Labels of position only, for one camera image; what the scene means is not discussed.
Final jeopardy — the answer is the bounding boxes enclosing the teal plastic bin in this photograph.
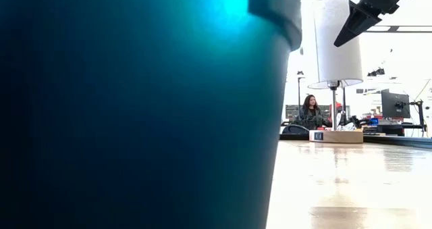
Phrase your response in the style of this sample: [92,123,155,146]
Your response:
[0,0,306,229]

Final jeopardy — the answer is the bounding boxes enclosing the person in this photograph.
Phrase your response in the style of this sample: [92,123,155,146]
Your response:
[292,94,333,131]

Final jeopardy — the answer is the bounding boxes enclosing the black computer monitor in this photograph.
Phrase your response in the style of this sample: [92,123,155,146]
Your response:
[381,91,411,120]

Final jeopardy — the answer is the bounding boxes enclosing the black monitor desk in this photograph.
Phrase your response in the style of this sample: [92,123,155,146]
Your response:
[363,122,427,137]

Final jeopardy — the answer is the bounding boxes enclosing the white shade wooden base lamp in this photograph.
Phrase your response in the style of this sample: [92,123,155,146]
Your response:
[307,0,365,145]

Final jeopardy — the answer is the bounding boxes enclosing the black office chair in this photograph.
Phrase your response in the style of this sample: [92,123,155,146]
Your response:
[281,124,311,135]

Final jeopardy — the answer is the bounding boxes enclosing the black pole light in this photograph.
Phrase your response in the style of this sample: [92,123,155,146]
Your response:
[296,70,306,122]

